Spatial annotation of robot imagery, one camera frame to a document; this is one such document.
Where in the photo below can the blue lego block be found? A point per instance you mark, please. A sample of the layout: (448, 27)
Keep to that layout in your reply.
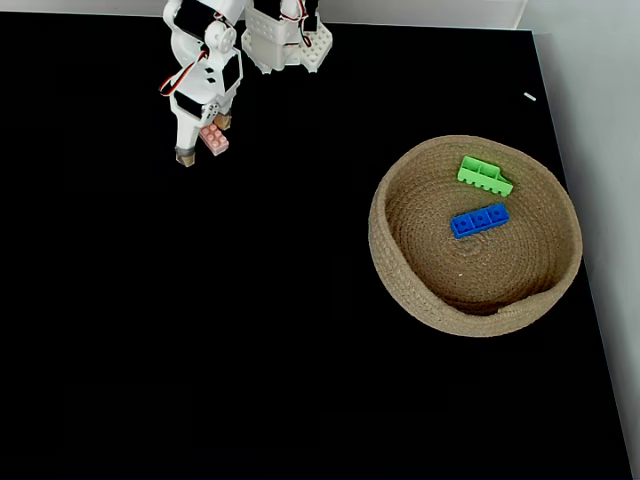
(479, 220)

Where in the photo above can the green lego block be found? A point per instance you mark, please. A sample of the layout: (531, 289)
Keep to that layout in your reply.
(482, 175)

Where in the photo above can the small white scrap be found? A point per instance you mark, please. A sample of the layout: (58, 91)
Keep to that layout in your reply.
(530, 96)

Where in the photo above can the pink lego block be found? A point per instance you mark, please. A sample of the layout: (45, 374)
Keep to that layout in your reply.
(216, 141)

